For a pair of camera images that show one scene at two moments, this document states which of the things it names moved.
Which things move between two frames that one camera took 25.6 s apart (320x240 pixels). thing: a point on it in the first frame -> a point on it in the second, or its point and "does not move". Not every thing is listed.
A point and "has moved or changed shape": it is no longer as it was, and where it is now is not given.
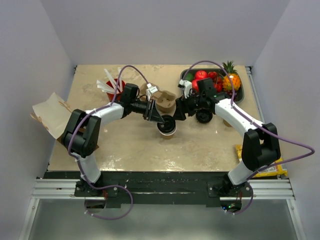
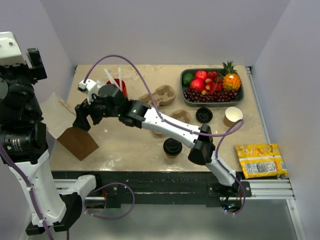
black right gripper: x=182 y=108 -> x=84 y=109
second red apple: x=194 y=85 does not move
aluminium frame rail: x=263 y=189 does not move
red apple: x=201 y=74 does not move
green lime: x=189 y=77 does not move
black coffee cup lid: x=168 y=125 has moved or changed shape
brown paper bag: x=54 y=114 does not move
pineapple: x=230 y=69 does not move
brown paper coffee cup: x=167 y=136 has moved or changed shape
